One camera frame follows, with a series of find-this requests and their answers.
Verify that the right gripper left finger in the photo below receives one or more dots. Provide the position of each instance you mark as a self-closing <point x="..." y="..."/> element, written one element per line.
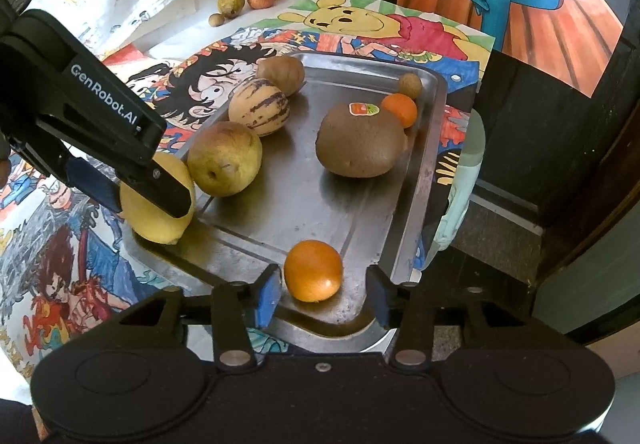
<point x="237" y="306"/>

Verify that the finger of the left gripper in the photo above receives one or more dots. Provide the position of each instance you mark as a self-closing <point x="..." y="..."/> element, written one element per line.
<point x="92" y="182"/>
<point x="162" y="182"/>

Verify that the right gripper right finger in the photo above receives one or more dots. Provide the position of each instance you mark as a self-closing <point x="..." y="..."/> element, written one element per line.
<point x="409" y="309"/>

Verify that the yellow lemon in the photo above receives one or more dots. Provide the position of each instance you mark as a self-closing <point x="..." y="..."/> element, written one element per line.
<point x="149" y="221"/>

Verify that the green yellow pear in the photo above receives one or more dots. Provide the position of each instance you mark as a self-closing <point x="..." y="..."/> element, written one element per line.
<point x="224" y="158"/>

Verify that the large orange mandarin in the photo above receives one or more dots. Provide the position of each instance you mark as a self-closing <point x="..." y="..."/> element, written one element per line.
<point x="313" y="271"/>

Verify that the brown kiwi with sticker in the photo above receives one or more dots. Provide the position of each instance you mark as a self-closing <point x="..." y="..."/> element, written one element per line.
<point x="359" y="140"/>

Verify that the person's left hand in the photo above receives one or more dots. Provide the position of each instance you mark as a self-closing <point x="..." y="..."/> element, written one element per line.
<point x="5" y="163"/>

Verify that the orange blue cartoon drawing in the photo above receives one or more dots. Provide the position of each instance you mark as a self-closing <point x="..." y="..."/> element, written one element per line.
<point x="64" y="264"/>

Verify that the metal tray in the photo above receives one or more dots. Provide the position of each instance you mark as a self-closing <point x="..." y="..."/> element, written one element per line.
<point x="376" y="221"/>

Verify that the anime character drawing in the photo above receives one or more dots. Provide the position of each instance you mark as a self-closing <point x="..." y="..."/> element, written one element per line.
<point x="188" y="93"/>

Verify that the striped pepino melon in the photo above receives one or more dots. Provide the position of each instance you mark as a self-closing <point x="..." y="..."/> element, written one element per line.
<point x="259" y="105"/>

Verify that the small green lime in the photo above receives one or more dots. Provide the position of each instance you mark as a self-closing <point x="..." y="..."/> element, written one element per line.
<point x="216" y="20"/>

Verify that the green lemon at back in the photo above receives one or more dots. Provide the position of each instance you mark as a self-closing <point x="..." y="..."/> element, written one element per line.
<point x="230" y="8"/>

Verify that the small orange kumquat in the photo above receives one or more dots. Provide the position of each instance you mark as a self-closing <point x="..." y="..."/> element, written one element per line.
<point x="403" y="107"/>

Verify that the small brown nut fruit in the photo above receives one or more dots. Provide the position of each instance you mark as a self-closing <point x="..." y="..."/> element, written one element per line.
<point x="410" y="84"/>

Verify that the Winnie the Pooh drawing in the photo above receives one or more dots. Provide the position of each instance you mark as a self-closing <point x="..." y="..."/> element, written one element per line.
<point x="380" y="28"/>

